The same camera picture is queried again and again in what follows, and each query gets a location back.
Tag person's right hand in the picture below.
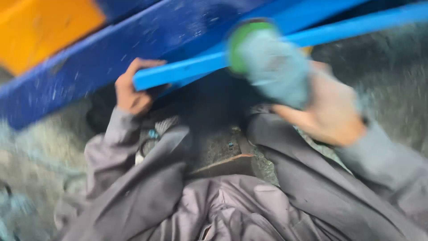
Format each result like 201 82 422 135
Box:
272 62 367 148

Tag person's left hand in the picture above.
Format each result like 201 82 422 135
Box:
115 58 168 116

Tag light blue metal bar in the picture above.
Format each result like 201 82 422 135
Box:
133 3 428 92

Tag green and grey power tool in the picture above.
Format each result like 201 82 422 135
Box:
227 19 313 110

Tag dark blue metal beam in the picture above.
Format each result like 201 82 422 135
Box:
0 0 278 131

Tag person's grey shoe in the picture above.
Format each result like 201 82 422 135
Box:
135 115 182 165

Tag brown wooden plank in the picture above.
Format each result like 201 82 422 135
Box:
187 153 257 179

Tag orange metal panel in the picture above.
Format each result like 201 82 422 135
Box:
0 0 107 77

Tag person's grey work trousers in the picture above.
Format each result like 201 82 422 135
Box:
53 110 428 241

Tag blue metal frame bar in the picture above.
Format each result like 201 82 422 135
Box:
157 0 372 98

